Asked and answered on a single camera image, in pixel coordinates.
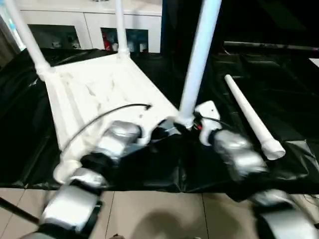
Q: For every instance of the white plastic table leg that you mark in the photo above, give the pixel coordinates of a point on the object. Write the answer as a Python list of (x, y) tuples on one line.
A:
[(199, 62), (241, 99), (122, 30), (32, 42)]

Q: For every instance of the white plastic table top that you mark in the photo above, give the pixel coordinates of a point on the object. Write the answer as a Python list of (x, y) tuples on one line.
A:
[(87, 87)]

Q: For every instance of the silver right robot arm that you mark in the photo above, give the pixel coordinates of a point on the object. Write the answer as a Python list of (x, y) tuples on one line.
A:
[(234, 149)]

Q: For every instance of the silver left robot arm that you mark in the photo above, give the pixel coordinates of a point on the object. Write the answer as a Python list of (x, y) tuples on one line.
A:
[(117, 137)]

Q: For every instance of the black glossy mat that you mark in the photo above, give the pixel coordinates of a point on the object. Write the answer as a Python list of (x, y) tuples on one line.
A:
[(162, 169)]

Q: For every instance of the white cup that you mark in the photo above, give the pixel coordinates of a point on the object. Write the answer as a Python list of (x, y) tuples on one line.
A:
[(142, 47)]

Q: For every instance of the small white jar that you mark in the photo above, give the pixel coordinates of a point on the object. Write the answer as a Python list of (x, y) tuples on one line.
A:
[(114, 46)]

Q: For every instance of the red packet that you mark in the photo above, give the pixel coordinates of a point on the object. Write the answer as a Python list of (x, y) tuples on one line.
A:
[(106, 41)]

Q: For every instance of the dark metal pole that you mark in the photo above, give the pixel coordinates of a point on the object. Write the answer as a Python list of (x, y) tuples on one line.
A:
[(269, 45)]

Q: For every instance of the black backdrop cloth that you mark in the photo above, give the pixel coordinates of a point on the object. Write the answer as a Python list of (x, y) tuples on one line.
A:
[(261, 20)]

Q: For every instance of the white flat board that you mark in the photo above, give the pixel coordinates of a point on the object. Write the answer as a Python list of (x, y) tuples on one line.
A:
[(314, 61)]

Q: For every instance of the white glass-door cabinet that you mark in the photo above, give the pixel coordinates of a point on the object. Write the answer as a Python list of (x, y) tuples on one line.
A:
[(87, 17)]

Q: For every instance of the grey curtain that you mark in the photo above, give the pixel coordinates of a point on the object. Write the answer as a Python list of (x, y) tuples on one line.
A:
[(7, 42)]

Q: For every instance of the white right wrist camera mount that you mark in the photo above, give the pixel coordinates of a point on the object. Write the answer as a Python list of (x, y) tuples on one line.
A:
[(209, 112)]

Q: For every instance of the black frame leg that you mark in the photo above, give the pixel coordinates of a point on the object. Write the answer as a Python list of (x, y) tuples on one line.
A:
[(17, 210)]

